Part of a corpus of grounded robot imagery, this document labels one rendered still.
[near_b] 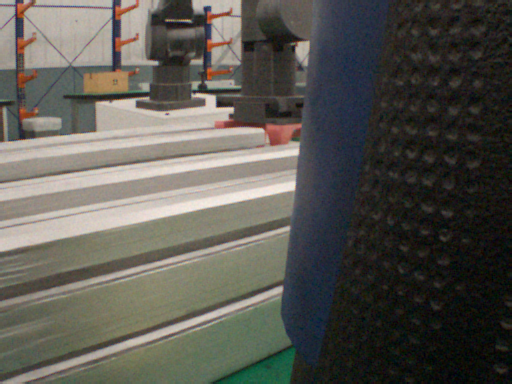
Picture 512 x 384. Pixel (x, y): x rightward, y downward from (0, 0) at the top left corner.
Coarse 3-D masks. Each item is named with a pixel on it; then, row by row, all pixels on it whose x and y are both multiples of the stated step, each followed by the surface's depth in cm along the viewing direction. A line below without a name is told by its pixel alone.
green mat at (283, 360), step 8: (280, 352) 26; (288, 352) 26; (264, 360) 25; (272, 360) 25; (280, 360) 25; (288, 360) 25; (248, 368) 24; (256, 368) 24; (264, 368) 24; (272, 368) 24; (280, 368) 24; (288, 368) 24; (232, 376) 23; (240, 376) 23; (248, 376) 23; (256, 376) 23; (264, 376) 23; (272, 376) 23; (280, 376) 23; (288, 376) 23
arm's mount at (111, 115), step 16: (208, 96) 120; (112, 112) 103; (128, 112) 98; (144, 112) 95; (160, 112) 95; (176, 112) 95; (192, 112) 96; (208, 112) 96; (224, 112) 98; (112, 128) 104; (128, 128) 99
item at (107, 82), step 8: (104, 72) 545; (112, 72) 553; (128, 72) 569; (88, 80) 554; (96, 80) 543; (104, 80) 547; (112, 80) 554; (120, 80) 562; (88, 88) 556; (96, 88) 545; (104, 88) 548; (112, 88) 556; (120, 88) 564
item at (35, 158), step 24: (0, 144) 40; (24, 144) 41; (48, 144) 42; (72, 144) 43; (96, 144) 38; (120, 144) 39; (144, 144) 40; (168, 144) 42; (192, 144) 43; (216, 144) 45; (240, 144) 47; (264, 144) 49; (0, 168) 33; (24, 168) 34; (48, 168) 35; (72, 168) 36; (96, 168) 39
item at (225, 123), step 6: (300, 108) 56; (282, 114) 56; (288, 114) 55; (294, 114) 55; (300, 114) 56; (216, 120) 57; (222, 120) 57; (228, 120) 57; (216, 126) 57; (222, 126) 56; (228, 126) 56; (234, 126) 57; (240, 126) 57; (246, 126) 58; (252, 126) 58; (258, 126) 59; (264, 126) 60
